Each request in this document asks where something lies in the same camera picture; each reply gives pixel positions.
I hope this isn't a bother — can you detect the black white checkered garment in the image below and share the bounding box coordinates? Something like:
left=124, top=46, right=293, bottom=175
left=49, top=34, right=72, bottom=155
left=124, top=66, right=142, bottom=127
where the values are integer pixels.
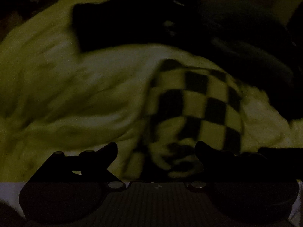
left=122, top=59, right=243, bottom=180

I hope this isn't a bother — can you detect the white bed sheet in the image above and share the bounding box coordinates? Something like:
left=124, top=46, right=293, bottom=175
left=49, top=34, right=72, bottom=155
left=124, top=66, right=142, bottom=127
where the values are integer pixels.
left=0, top=85, right=303, bottom=225

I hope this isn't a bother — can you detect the white polka dot garment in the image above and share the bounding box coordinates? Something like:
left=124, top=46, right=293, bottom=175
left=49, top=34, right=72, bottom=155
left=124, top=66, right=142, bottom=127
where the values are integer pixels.
left=0, top=0, right=226, bottom=183

